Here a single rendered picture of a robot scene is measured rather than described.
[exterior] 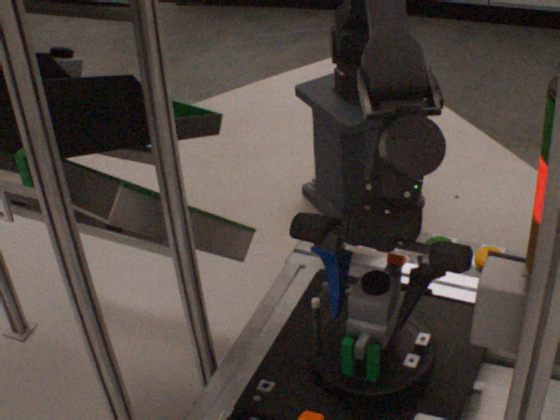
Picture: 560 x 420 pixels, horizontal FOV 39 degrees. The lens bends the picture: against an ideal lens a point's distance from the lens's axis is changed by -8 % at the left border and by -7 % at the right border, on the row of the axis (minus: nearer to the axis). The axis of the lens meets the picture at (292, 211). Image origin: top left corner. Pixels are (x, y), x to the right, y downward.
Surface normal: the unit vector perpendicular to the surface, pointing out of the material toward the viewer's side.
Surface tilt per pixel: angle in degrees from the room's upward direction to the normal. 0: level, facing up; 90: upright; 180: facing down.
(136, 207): 90
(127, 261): 0
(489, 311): 90
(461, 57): 0
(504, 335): 90
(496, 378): 0
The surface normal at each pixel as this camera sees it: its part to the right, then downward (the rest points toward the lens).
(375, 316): -0.39, 0.58
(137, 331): -0.06, -0.79
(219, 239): 0.83, 0.29
